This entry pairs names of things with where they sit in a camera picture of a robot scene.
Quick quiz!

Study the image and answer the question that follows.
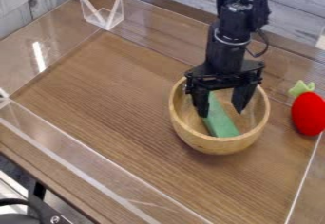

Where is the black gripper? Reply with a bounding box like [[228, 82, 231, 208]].
[[183, 28, 266, 119]]

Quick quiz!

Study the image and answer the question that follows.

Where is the green rectangular block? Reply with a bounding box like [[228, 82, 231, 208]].
[[203, 93, 239, 138]]

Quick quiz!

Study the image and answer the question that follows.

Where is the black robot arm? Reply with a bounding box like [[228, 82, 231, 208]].
[[184, 0, 270, 118]]

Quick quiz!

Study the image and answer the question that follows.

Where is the light wooden bowl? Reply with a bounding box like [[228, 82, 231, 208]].
[[168, 78, 270, 155]]

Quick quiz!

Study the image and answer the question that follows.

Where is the red plush strawberry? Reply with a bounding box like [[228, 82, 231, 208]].
[[287, 80, 325, 136]]

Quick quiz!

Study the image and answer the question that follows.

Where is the black metal table clamp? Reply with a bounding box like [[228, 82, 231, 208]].
[[28, 182, 73, 224]]

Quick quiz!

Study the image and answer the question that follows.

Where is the clear acrylic corner bracket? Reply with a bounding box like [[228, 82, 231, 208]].
[[80, 0, 124, 30]]

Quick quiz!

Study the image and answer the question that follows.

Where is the clear acrylic tray wall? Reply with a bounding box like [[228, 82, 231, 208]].
[[0, 89, 212, 224]]

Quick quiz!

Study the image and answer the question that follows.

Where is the black cable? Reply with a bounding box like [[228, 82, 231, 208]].
[[0, 197, 41, 224]]

